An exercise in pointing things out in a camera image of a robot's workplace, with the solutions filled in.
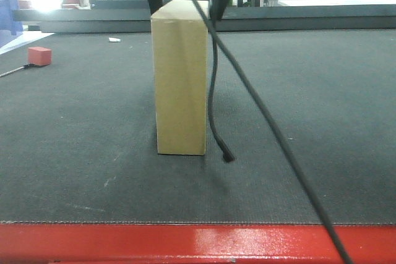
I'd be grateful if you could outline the tall brown cardboard box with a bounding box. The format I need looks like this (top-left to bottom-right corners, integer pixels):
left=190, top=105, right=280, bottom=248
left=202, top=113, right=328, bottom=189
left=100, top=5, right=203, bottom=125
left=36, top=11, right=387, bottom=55
left=151, top=0, right=208, bottom=155

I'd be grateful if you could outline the dark conveyor belt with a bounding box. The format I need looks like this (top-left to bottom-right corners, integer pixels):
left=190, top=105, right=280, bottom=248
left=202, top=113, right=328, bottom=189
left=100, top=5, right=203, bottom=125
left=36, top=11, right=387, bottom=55
left=1, top=30, right=395, bottom=224

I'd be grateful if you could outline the small white scrap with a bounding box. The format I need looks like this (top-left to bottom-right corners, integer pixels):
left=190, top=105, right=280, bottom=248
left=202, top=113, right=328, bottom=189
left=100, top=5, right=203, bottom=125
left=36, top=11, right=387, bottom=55
left=108, top=37, right=121, bottom=43

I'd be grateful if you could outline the small red block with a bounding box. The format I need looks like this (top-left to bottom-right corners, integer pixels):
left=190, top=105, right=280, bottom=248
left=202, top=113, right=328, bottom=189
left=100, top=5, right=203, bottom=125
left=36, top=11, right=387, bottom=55
left=28, top=46, right=52, bottom=66

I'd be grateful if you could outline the metal rod with black tip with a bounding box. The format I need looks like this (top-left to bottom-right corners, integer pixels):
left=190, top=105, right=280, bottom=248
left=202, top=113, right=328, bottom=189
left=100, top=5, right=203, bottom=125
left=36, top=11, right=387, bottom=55
left=0, top=64, right=36, bottom=78

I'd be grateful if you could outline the blue plastic item at left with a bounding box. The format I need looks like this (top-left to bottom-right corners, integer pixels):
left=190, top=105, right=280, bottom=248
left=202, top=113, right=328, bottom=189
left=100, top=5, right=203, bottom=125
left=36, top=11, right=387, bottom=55
left=1, top=0, right=24, bottom=47

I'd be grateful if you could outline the dark conveyor rear frame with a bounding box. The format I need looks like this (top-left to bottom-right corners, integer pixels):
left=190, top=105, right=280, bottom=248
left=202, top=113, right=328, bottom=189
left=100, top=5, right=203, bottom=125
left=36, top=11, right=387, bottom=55
left=13, top=3, right=395, bottom=33

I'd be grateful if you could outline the black cable with plug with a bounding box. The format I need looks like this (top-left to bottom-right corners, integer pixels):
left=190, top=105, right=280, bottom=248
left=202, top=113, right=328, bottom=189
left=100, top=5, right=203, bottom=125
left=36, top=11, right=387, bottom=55
left=208, top=0, right=236, bottom=163

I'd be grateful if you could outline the long black cable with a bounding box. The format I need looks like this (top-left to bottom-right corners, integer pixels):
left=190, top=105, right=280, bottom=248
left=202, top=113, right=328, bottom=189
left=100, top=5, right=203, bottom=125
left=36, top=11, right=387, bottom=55
left=176, top=0, right=355, bottom=264

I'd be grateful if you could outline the red conveyor front frame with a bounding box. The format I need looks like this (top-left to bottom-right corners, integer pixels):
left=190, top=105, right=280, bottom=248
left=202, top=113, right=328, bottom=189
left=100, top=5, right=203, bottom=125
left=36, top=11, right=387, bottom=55
left=0, top=222, right=396, bottom=264

